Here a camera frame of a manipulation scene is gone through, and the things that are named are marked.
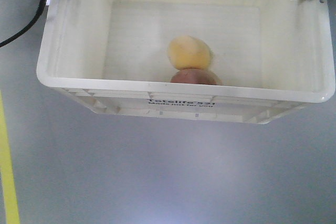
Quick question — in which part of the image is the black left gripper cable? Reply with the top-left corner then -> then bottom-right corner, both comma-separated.
0,0 -> 49,48

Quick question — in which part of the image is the yellow plush burger toy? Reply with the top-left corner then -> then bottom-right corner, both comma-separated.
167,36 -> 212,70

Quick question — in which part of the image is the white plastic tote crate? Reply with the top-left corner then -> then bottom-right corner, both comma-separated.
37,0 -> 335,124

